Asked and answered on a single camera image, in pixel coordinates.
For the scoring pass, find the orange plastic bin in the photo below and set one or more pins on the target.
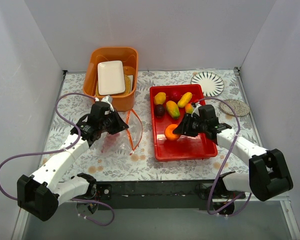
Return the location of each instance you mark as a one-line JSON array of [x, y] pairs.
[[129, 58]]

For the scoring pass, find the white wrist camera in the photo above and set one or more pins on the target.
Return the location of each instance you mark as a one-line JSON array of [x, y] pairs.
[[108, 99], [195, 112]]

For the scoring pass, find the white rectangular plate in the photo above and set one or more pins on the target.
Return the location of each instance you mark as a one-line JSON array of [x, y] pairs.
[[110, 76]]

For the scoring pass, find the yellow elongated mango toy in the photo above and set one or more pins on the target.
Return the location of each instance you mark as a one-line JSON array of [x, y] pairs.
[[185, 99]]

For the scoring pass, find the floral table mat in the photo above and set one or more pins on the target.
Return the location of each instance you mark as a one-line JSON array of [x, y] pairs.
[[142, 164]]

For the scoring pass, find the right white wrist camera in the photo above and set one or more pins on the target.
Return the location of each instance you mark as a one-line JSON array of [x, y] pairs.
[[195, 112]]

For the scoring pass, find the speckled round coaster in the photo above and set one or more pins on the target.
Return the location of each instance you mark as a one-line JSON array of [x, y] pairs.
[[240, 108]]

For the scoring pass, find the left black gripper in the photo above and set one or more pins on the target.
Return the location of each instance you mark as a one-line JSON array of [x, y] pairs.
[[112, 122]]

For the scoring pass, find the aluminium frame rail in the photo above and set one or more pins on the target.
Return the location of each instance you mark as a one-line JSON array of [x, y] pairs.
[[38, 194]]

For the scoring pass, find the yellow tray in bin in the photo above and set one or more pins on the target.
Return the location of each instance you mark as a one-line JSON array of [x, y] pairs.
[[128, 87]]

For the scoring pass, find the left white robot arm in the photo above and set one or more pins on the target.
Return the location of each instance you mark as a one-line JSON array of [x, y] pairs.
[[54, 169]]

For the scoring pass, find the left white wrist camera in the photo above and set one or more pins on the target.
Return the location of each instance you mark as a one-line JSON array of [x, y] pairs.
[[108, 99]]

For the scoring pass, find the purple grape bunch toy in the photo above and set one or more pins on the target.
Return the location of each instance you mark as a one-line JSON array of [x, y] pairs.
[[110, 142]]

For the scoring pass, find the orange tangerine toy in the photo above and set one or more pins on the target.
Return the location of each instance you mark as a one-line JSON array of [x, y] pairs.
[[169, 132]]

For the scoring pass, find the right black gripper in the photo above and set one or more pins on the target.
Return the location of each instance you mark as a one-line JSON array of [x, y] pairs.
[[189, 124]]

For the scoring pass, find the orange green mango toy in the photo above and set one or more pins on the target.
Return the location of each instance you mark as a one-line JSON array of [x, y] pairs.
[[189, 108]]

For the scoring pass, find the green yellow papaya toy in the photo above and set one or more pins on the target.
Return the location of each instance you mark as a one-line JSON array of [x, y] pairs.
[[172, 109]]

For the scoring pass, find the dark red round fruit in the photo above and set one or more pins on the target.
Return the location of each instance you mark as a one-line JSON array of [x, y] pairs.
[[175, 96]]

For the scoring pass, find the red plastic tray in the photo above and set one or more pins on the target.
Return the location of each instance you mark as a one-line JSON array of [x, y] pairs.
[[185, 148]]

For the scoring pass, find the clear zip top bag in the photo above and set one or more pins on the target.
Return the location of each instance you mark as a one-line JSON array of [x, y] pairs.
[[129, 139]]

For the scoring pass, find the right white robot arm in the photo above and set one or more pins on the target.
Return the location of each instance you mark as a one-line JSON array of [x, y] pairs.
[[268, 174]]

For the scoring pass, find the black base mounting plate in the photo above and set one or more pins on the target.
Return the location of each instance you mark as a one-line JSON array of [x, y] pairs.
[[152, 194]]

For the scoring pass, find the dark brown passion fruit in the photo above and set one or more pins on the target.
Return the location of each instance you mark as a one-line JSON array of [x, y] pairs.
[[159, 110]]

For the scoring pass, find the white striped round plate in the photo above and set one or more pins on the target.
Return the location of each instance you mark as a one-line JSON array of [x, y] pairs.
[[211, 84]]

